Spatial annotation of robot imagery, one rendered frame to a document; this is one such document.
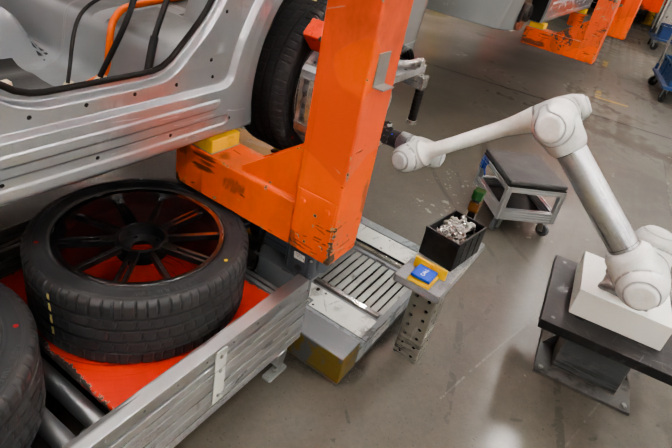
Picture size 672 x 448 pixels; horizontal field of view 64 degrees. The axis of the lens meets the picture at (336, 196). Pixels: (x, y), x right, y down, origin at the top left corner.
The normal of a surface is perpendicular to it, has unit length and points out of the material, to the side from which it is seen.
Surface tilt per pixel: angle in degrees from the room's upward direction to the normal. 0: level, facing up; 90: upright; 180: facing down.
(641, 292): 92
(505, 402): 0
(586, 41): 90
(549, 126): 84
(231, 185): 90
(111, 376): 0
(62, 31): 81
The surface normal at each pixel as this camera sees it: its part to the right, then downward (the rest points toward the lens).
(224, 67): 0.81, 0.41
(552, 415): 0.18, -0.85
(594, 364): -0.45, 0.39
